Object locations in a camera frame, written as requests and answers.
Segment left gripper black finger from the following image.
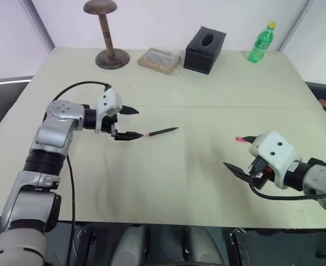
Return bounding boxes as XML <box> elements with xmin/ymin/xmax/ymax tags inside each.
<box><xmin>115</xmin><ymin>131</ymin><xmax>144</xmax><ymax>141</ymax></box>
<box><xmin>120</xmin><ymin>105</ymin><xmax>139</xmax><ymax>116</ymax></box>

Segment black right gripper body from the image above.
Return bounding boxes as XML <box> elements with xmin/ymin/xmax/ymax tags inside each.
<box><xmin>248</xmin><ymin>156</ymin><xmax>276</xmax><ymax>191</ymax></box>

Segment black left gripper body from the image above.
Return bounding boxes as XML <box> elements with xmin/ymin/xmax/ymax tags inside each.
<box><xmin>101</xmin><ymin>114</ymin><xmax>119</xmax><ymax>138</ymax></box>

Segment black pencil pink eraser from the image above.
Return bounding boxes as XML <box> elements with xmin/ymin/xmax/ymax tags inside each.
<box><xmin>144</xmin><ymin>127</ymin><xmax>179</xmax><ymax>137</ymax></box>

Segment green plastic bottle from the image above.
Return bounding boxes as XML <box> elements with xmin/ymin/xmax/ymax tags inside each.
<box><xmin>246</xmin><ymin>21</ymin><xmax>278</xmax><ymax>64</ymax></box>

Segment clear plastic box brown contents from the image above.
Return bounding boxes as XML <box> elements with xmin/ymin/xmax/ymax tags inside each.
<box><xmin>137</xmin><ymin>47</ymin><xmax>184</xmax><ymax>76</ymax></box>

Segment brown wooden hat stand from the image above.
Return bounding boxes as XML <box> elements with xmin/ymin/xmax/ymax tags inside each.
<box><xmin>83</xmin><ymin>0</ymin><xmax>131</xmax><ymax>70</ymax></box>

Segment black tissue box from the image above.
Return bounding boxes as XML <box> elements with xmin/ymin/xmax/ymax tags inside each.
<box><xmin>183</xmin><ymin>26</ymin><xmax>227</xmax><ymax>75</ymax></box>

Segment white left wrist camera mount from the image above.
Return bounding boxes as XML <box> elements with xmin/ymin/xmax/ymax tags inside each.
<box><xmin>93</xmin><ymin>86</ymin><xmax>123</xmax><ymax>134</ymax></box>

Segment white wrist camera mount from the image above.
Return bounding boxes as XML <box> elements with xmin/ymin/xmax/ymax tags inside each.
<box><xmin>93</xmin><ymin>86</ymin><xmax>123</xmax><ymax>134</ymax></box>
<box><xmin>248</xmin><ymin>131</ymin><xmax>302</xmax><ymax>190</ymax></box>

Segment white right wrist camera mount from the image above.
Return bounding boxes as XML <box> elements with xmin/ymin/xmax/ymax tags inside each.
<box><xmin>248</xmin><ymin>131</ymin><xmax>302</xmax><ymax>190</ymax></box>

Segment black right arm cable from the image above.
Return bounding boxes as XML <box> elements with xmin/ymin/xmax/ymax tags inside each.
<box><xmin>248</xmin><ymin>180</ymin><xmax>326</xmax><ymax>201</ymax></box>

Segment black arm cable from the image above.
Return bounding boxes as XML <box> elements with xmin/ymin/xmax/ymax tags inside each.
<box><xmin>51</xmin><ymin>81</ymin><xmax>111</xmax><ymax>266</ymax></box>
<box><xmin>248</xmin><ymin>180</ymin><xmax>326</xmax><ymax>201</ymax></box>

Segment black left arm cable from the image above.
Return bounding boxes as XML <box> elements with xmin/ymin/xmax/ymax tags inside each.
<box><xmin>51</xmin><ymin>81</ymin><xmax>111</xmax><ymax>266</ymax></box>

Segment black metal bracket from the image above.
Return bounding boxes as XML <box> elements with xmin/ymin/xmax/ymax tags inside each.
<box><xmin>228</xmin><ymin>226</ymin><xmax>250</xmax><ymax>266</ymax></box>
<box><xmin>76</xmin><ymin>221</ymin><xmax>97</xmax><ymax>266</ymax></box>

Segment grey aluminium frame post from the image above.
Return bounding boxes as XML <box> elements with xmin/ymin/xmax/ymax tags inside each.
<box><xmin>278</xmin><ymin>0</ymin><xmax>313</xmax><ymax>53</ymax></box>
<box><xmin>20</xmin><ymin>0</ymin><xmax>56</xmax><ymax>54</ymax></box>

